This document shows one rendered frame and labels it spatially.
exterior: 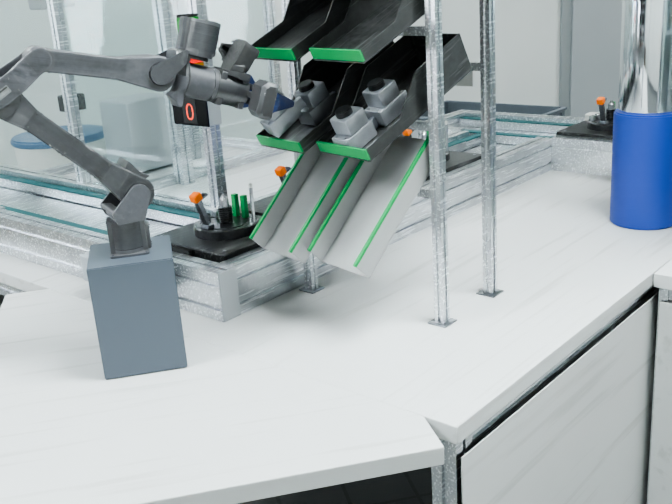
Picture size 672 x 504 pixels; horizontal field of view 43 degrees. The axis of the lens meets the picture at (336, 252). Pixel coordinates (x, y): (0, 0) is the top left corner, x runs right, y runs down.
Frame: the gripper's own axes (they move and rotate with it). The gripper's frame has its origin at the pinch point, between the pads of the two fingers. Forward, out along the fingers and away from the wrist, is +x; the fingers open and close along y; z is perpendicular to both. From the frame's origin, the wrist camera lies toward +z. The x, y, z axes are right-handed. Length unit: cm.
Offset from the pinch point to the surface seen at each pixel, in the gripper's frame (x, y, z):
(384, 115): 14.1, -15.4, 2.3
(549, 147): 121, 48, -1
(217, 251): 3.0, 13.0, -33.1
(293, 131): 7.2, 1.9, -5.3
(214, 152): 13, 47, -19
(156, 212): 8, 62, -39
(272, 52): -2.0, -0.6, 7.8
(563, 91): 392, 312, 25
